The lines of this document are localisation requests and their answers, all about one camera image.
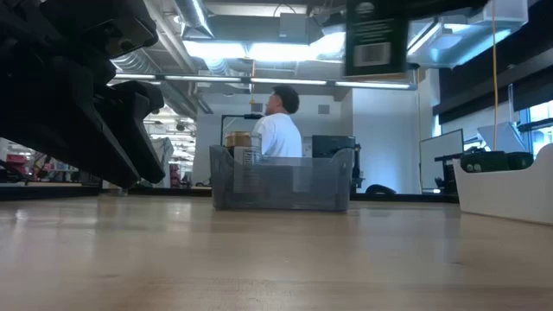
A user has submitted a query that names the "white board panel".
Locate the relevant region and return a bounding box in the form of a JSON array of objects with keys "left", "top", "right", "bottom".
[{"left": 418, "top": 128, "right": 466, "bottom": 192}]

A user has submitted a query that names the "long tube ceiling light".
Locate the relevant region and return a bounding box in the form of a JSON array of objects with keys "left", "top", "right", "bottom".
[{"left": 114, "top": 73, "right": 418, "bottom": 91}]

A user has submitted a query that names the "silver rectangular air duct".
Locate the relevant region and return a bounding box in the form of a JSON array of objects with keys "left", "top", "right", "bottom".
[{"left": 405, "top": 0, "right": 531, "bottom": 70}]

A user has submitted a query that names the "black side table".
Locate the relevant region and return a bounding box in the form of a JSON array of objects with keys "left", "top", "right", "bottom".
[{"left": 434, "top": 149, "right": 489, "bottom": 195}]

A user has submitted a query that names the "bright ceiling light panel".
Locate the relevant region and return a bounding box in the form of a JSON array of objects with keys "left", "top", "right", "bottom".
[{"left": 183, "top": 32, "right": 346, "bottom": 62}]

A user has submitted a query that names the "grey translucent plastic bin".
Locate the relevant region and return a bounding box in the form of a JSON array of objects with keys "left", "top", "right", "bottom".
[{"left": 209, "top": 144, "right": 356, "bottom": 213}]

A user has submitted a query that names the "grey ceiling box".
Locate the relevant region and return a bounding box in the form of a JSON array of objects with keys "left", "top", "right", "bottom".
[{"left": 278, "top": 12, "right": 308, "bottom": 44}]

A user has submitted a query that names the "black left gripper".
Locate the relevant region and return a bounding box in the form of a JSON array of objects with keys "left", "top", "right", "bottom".
[{"left": 0, "top": 0, "right": 166, "bottom": 189}]

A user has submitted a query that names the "black monitor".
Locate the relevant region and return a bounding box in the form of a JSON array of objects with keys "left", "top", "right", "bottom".
[{"left": 310, "top": 134, "right": 358, "bottom": 159}]

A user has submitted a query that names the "person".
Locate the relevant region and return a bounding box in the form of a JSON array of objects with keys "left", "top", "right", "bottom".
[{"left": 251, "top": 84, "right": 303, "bottom": 159}]

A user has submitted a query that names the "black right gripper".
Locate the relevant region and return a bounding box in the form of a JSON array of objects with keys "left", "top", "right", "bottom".
[{"left": 408, "top": 0, "right": 490, "bottom": 13}]

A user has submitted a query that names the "pale grey angled panel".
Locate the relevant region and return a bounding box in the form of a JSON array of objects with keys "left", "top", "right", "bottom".
[{"left": 477, "top": 121, "right": 526, "bottom": 152}]

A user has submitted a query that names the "white plastic bin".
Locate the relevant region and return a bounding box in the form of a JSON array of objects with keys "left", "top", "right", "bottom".
[{"left": 451, "top": 143, "right": 553, "bottom": 227}]

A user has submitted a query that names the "yellow hanging cord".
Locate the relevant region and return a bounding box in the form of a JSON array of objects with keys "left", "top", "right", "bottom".
[{"left": 491, "top": 0, "right": 499, "bottom": 151}]

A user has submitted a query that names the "silver round air duct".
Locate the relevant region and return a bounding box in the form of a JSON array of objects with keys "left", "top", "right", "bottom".
[{"left": 172, "top": 0, "right": 216, "bottom": 40}]

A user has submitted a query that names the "black camera gantry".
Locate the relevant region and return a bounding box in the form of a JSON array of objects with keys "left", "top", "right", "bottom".
[{"left": 219, "top": 112, "right": 264, "bottom": 148}]

